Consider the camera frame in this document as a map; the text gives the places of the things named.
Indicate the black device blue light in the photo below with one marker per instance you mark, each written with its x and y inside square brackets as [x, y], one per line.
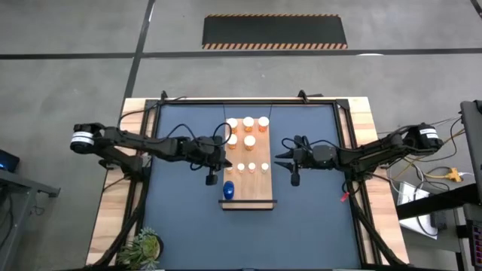
[8, 162]

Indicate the black metal table frame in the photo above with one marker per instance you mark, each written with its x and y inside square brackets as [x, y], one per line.
[244, 101]

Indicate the blue table mat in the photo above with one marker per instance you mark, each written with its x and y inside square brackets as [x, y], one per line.
[316, 244]

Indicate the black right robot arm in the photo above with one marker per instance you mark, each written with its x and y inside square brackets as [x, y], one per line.
[376, 152]

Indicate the dark grey monitor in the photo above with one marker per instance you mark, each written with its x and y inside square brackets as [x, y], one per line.
[473, 139]

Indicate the grey metal cart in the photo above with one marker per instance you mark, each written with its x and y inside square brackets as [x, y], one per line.
[19, 211]

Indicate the small pink pill bottle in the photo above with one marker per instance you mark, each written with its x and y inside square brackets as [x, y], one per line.
[251, 166]

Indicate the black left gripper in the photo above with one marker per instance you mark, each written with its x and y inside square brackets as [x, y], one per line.
[207, 150]

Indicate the wooden tray board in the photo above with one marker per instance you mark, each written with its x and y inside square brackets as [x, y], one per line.
[260, 188]

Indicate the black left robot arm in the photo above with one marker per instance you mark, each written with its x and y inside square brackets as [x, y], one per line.
[150, 145]

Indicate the black hazard-striped floor mat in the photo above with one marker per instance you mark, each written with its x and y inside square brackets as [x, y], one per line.
[275, 32]

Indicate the small pink tag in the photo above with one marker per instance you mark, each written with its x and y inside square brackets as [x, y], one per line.
[344, 197]

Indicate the white box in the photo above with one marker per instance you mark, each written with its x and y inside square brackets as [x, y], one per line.
[408, 195]

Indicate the yellow power splitter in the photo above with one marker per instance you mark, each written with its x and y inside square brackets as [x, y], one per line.
[453, 175]

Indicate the small white-capped pill bottle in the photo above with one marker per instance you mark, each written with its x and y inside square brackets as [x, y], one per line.
[264, 166]

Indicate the black table beam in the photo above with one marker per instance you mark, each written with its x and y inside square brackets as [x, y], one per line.
[433, 205]

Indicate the large amber pill bottle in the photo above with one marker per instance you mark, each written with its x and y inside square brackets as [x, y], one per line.
[249, 140]
[263, 121]
[232, 139]
[232, 122]
[248, 121]

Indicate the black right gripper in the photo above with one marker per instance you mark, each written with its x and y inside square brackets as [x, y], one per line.
[320, 156]

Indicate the blue-capped clear antacid bottle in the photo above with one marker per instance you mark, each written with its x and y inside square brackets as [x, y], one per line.
[228, 189]

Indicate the small pale yellow pill bottle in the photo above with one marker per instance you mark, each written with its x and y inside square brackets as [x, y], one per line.
[241, 166]

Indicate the potted green succulent plant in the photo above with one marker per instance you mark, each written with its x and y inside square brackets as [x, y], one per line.
[141, 250]

